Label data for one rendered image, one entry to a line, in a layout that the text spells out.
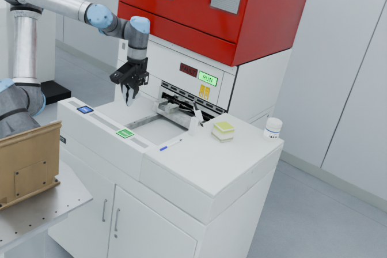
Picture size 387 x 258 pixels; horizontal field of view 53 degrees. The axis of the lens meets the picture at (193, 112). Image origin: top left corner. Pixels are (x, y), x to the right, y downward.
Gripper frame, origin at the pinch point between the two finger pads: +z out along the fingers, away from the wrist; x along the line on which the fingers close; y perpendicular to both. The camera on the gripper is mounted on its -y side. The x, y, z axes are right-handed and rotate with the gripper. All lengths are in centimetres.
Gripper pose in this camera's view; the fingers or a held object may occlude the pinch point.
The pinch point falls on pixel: (126, 103)
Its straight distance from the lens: 161.2
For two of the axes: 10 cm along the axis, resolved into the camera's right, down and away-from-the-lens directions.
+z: -1.8, 8.8, 4.4
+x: -7.9, -3.9, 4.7
